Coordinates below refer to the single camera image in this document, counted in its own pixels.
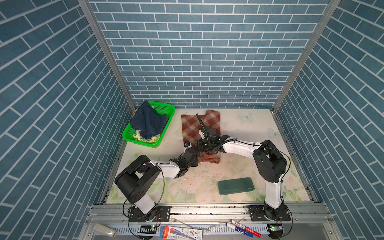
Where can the green plastic basket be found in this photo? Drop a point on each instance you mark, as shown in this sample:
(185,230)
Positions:
(161,108)

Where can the aluminium corner frame post right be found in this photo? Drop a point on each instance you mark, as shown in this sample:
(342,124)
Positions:
(318,30)

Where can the red plaid skirt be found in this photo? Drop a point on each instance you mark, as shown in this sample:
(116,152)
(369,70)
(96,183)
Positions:
(190,131)

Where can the yellow floral skirt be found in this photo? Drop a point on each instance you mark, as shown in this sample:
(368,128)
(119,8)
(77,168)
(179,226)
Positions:
(138,137)

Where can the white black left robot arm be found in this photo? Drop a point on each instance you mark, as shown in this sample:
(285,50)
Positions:
(136,179)

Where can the dark green folded cloth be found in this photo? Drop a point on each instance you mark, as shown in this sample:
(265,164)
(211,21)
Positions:
(235,186)

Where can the white small device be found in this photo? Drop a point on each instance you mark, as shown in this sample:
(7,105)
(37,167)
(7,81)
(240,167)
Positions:
(104,230)

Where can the aluminium corner frame post left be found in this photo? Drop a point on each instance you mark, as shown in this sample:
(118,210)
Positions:
(92,20)

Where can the aluminium corner frame post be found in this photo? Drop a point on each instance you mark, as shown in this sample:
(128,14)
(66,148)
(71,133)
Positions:
(92,20)
(318,30)

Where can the aluminium front rail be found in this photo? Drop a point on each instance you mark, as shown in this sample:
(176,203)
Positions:
(310,221)

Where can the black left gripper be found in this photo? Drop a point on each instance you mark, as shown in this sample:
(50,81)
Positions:
(195,164)

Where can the blue marker pen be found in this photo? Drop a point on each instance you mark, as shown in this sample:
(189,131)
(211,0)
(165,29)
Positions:
(239,230)

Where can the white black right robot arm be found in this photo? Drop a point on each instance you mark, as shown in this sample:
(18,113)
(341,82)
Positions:
(270,163)

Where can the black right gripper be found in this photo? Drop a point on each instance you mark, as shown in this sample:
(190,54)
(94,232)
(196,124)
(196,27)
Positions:
(199,146)

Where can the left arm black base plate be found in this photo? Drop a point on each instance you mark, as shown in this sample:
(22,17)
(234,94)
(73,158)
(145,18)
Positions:
(159,214)

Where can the dark navy skirt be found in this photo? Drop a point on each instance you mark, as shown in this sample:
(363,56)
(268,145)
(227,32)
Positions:
(148,121)

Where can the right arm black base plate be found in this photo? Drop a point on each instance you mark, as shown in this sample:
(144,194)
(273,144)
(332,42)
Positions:
(261,213)

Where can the blue red packaged tool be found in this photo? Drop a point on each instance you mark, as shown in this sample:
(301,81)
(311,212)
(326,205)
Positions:
(176,233)

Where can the red marker pen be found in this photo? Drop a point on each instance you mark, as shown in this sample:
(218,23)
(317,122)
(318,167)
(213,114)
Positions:
(246,228)

